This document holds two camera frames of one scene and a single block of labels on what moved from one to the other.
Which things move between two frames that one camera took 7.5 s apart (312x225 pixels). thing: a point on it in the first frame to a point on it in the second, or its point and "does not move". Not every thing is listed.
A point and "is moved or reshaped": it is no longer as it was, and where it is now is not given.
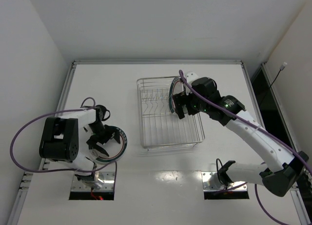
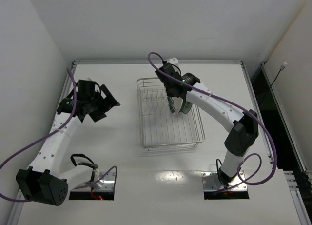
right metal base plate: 211,181 does not move
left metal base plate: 108,178 does not move
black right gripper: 182,101 to 176,92
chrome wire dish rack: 159,127 does not move
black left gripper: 100,139 to 102,104
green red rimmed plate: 115,147 is moved or reshaped
